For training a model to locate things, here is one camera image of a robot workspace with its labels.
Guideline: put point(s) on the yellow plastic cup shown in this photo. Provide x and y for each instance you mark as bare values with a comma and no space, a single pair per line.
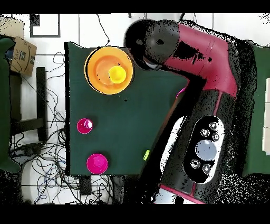
117,74

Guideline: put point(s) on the green plastic cup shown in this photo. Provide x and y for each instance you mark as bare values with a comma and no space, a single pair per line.
146,155

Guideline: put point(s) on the large orange plastic bowl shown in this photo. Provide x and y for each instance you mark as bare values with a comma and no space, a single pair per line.
95,63

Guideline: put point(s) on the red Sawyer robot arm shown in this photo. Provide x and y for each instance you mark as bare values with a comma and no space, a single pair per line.
206,55

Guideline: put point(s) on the dark green tablecloth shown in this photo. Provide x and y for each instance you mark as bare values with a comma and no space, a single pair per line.
126,116

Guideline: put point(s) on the red plastic cup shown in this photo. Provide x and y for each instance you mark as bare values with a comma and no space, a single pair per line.
82,127

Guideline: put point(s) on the small red plastic bowl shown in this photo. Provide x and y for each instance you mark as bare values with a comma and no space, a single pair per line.
97,164

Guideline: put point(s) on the printed cardboard box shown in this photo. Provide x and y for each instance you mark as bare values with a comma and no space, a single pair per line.
23,57

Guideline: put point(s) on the green cloth covered side table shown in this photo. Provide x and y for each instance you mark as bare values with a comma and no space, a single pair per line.
261,105
4,105

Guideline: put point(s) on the plain cardboard box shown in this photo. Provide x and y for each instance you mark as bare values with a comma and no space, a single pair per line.
12,27

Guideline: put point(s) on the dark wooden stool frame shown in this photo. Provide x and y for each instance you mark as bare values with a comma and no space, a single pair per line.
41,95

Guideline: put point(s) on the black square frame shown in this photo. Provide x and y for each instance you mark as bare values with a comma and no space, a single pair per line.
30,31

